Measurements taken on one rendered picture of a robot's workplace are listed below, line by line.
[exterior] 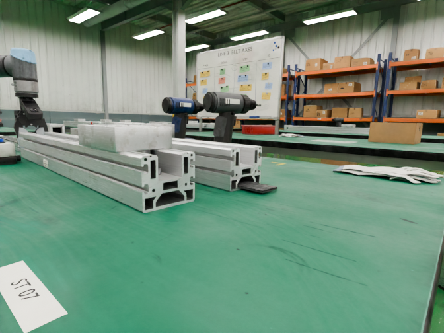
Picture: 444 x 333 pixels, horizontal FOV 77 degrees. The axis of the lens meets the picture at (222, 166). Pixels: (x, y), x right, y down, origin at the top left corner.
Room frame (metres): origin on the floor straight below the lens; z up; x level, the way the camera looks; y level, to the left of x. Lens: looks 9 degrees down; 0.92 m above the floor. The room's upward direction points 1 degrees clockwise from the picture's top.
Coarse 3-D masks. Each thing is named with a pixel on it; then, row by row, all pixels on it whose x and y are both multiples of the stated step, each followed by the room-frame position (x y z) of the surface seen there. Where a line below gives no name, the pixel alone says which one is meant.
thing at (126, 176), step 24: (24, 144) 0.90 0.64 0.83; (48, 144) 0.75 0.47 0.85; (72, 144) 0.59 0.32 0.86; (48, 168) 0.72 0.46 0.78; (72, 168) 0.60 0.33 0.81; (96, 168) 0.50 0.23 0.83; (120, 168) 0.44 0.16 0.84; (144, 168) 0.41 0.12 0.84; (168, 168) 0.47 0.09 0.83; (192, 168) 0.46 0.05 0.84; (120, 192) 0.44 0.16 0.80; (144, 192) 0.40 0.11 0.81; (168, 192) 0.48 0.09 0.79; (192, 192) 0.46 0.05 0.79
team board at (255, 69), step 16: (224, 48) 4.17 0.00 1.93; (240, 48) 3.98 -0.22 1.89; (256, 48) 3.81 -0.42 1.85; (272, 48) 3.66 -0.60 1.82; (208, 64) 4.38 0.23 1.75; (224, 64) 4.17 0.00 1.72; (240, 64) 3.98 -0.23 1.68; (256, 64) 3.81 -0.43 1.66; (272, 64) 3.65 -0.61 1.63; (208, 80) 4.38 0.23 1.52; (224, 80) 4.17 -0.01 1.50; (240, 80) 3.97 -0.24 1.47; (256, 80) 3.80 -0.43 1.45; (272, 80) 3.64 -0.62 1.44; (256, 96) 3.79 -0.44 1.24; (272, 96) 3.64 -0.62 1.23; (208, 112) 4.37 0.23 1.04; (256, 112) 3.79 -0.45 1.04; (272, 112) 3.63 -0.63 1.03
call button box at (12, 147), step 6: (0, 144) 0.79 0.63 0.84; (6, 144) 0.79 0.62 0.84; (12, 144) 0.80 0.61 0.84; (0, 150) 0.78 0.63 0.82; (6, 150) 0.79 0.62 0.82; (12, 150) 0.80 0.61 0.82; (0, 156) 0.78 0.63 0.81; (6, 156) 0.79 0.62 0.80; (12, 156) 0.80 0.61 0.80; (18, 156) 0.84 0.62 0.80; (0, 162) 0.78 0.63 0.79; (6, 162) 0.79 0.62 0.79; (12, 162) 0.80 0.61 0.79
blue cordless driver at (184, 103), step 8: (168, 104) 1.00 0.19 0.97; (176, 104) 1.02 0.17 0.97; (184, 104) 1.04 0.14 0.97; (192, 104) 1.07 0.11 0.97; (200, 104) 1.11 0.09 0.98; (168, 112) 1.02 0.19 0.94; (176, 112) 1.03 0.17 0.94; (184, 112) 1.06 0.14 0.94; (192, 112) 1.09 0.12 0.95; (176, 120) 1.04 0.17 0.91; (184, 120) 1.06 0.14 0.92; (176, 128) 1.03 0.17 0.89; (184, 128) 1.06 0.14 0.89; (176, 136) 1.03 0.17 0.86; (184, 136) 1.06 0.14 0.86
